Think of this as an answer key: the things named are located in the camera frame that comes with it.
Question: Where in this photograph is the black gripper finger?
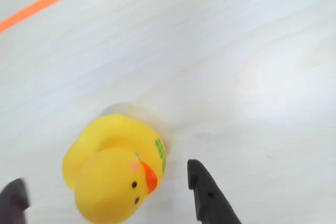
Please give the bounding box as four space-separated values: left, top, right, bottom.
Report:
187 158 243 224
0 177 32 224

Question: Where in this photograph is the yellow rubber duck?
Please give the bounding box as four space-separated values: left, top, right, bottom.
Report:
62 114 167 224

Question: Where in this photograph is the orange tape strip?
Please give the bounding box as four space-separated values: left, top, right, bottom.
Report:
0 0 112 34

